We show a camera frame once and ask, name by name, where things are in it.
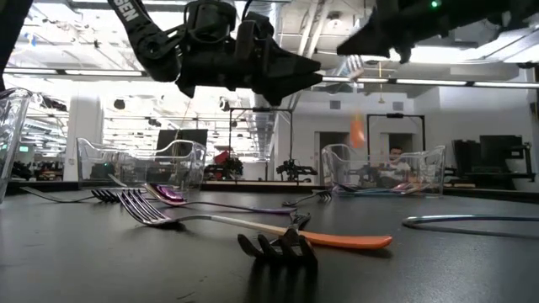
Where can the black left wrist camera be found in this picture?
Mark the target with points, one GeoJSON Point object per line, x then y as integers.
{"type": "Point", "coordinates": [254, 31]}

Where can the long ceiling light bar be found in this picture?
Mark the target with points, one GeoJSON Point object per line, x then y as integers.
{"type": "Point", "coordinates": [442, 82]}
{"type": "Point", "coordinates": [105, 72]}

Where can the clear plastic bin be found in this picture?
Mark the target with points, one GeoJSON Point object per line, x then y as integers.
{"type": "Point", "coordinates": [12, 126]}
{"type": "Point", "coordinates": [421, 168]}
{"type": "Point", "coordinates": [126, 164]}

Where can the silver ventilation duct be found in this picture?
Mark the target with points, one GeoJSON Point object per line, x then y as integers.
{"type": "Point", "coordinates": [263, 126]}

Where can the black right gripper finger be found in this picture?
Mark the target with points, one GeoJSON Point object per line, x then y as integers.
{"type": "Point", "coordinates": [375, 51]}
{"type": "Point", "coordinates": [372, 38]}

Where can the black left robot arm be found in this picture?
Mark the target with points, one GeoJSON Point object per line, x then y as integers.
{"type": "Point", "coordinates": [143, 38]}

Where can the person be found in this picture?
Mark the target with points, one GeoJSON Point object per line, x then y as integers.
{"type": "Point", "coordinates": [396, 153]}

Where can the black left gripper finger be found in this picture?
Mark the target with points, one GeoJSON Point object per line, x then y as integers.
{"type": "Point", "coordinates": [282, 86]}
{"type": "Point", "coordinates": [290, 63]}

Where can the black workstation desk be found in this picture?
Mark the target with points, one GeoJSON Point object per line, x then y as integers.
{"type": "Point", "coordinates": [501, 151]}

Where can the black monitor screen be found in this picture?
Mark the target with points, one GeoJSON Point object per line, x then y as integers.
{"type": "Point", "coordinates": [166, 135]}

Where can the white building column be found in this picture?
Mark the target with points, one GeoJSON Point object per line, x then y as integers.
{"type": "Point", "coordinates": [84, 139]}

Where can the red background object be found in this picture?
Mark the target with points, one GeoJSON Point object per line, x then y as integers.
{"type": "Point", "coordinates": [221, 157]}

